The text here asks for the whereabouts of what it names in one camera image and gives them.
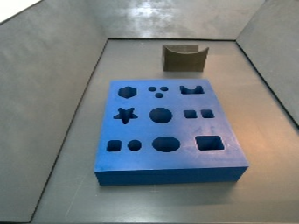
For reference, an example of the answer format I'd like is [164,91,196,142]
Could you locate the blue shape-sorting board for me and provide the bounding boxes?
[93,79,248,186]

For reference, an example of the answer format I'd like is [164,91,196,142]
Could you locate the black curved holder stand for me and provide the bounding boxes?
[162,45,209,72]

